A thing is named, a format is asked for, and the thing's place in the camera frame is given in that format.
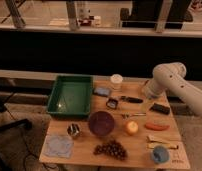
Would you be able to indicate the green plastic tray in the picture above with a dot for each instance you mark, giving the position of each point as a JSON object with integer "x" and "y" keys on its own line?
{"x": 71, "y": 97}

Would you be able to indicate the bunch of dark grapes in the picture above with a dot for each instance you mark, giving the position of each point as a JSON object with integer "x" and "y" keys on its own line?
{"x": 111, "y": 148}

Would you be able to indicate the orange carrot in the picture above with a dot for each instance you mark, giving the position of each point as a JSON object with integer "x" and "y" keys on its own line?
{"x": 156, "y": 127}

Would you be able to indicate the metal fork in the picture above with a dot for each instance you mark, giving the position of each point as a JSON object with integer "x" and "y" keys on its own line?
{"x": 124, "y": 116}

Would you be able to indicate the yellow apple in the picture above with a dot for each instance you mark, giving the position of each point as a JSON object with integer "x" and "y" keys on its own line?
{"x": 131, "y": 127}

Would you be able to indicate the black chair base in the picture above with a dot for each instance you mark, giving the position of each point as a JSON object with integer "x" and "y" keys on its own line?
{"x": 24, "y": 122}

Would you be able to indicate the white cup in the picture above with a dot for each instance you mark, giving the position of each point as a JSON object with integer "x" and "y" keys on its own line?
{"x": 116, "y": 81}

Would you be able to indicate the small black square container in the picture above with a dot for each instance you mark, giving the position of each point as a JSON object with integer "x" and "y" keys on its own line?
{"x": 112, "y": 103}

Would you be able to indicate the black handled knife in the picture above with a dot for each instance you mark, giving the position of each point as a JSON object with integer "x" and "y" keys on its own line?
{"x": 130, "y": 99}

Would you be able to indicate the small metal cup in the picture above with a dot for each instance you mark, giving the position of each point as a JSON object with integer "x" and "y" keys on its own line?
{"x": 73, "y": 130}

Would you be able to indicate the purple bowl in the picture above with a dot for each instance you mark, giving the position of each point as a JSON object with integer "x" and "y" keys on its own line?
{"x": 101, "y": 123}

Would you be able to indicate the blue sponge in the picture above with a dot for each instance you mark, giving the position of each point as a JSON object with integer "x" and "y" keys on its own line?
{"x": 101, "y": 91}

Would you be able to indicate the black rectangular block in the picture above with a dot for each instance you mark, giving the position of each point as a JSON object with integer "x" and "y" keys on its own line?
{"x": 160, "y": 108}

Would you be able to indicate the yellow wooden block pieces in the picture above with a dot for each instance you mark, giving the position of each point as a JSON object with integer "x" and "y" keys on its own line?
{"x": 154, "y": 141}

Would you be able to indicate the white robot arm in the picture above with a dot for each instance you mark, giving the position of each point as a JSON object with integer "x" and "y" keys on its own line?
{"x": 170, "y": 76}

